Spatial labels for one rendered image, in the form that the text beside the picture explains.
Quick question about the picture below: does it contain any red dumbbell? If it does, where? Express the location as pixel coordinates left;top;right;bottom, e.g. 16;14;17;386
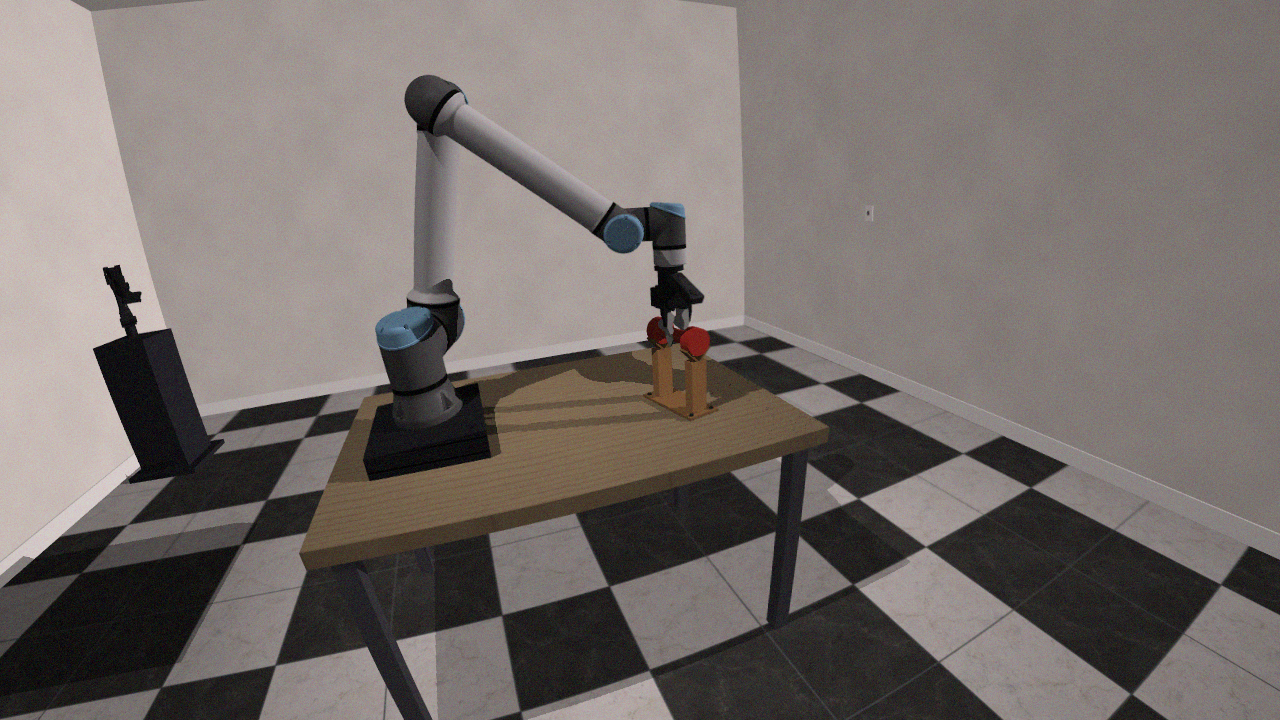
646;316;710;356

